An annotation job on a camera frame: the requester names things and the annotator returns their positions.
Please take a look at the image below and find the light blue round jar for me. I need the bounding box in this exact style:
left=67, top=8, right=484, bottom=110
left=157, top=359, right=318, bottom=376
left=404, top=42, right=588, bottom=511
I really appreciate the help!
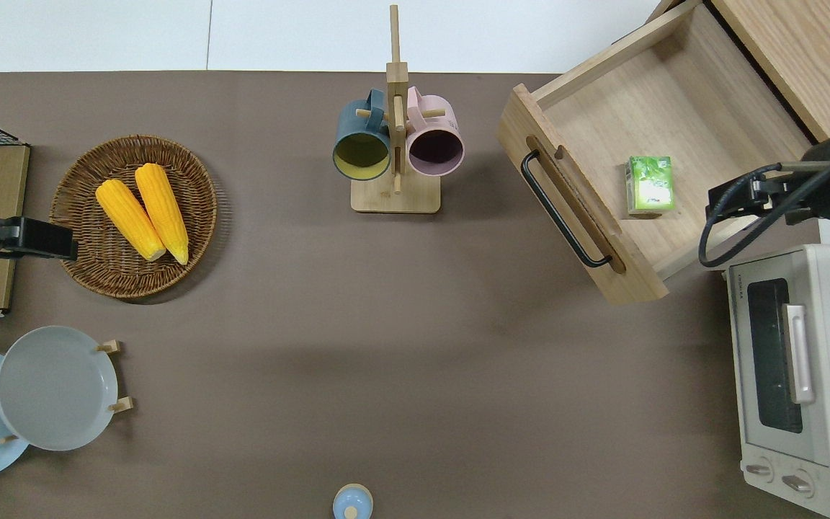
left=332, top=483, right=375, bottom=519

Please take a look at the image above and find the grey plate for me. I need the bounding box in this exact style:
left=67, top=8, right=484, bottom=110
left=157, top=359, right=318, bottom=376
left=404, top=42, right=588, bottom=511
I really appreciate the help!
left=0, top=326, right=120, bottom=453

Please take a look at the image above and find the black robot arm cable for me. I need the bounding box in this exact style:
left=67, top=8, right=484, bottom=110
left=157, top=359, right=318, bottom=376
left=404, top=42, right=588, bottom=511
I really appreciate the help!
left=698, top=137, right=830, bottom=325

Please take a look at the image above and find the dark teal mug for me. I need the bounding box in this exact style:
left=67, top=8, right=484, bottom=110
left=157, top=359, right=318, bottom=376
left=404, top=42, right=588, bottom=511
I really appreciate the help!
left=333, top=88, right=393, bottom=182

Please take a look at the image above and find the yellow corn cob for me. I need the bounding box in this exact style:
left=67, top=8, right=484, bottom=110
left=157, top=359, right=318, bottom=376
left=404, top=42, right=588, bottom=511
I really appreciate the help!
left=95, top=179, right=168, bottom=262
left=135, top=163, right=190, bottom=266

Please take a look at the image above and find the pink mug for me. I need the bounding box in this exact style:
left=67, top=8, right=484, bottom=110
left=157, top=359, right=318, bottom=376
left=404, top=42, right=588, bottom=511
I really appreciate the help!
left=405, top=86, right=465, bottom=178

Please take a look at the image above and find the round wicker basket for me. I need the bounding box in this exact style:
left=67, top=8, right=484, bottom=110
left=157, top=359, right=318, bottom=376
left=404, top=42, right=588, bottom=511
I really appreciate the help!
left=50, top=135, right=219, bottom=300

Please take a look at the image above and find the light wooden drawer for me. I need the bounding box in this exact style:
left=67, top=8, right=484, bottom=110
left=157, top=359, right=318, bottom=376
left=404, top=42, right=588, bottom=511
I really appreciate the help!
left=497, top=0, right=813, bottom=305

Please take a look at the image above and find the small green carton box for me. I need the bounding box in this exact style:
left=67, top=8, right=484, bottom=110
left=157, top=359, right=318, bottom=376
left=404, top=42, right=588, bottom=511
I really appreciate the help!
left=625, top=156, right=676, bottom=219

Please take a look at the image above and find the black drawer handle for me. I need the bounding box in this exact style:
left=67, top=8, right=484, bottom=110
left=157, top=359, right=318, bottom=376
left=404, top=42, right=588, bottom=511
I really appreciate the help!
left=521, top=150, right=613, bottom=269

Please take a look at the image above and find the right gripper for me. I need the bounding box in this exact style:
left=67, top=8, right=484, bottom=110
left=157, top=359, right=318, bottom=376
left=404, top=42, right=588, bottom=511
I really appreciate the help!
left=706, top=161, right=830, bottom=221

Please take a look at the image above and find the light wooden cabinet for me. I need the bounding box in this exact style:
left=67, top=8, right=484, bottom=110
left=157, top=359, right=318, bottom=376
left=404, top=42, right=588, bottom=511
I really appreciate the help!
left=647, top=0, right=830, bottom=143

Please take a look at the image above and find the cream toaster oven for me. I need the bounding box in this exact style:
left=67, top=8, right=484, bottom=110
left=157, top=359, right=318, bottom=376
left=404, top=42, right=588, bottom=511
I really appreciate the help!
left=725, top=244, right=830, bottom=519

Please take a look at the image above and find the wooden peg plate rack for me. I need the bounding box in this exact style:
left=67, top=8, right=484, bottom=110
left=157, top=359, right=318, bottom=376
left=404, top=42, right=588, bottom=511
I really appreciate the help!
left=0, top=339, right=135, bottom=445

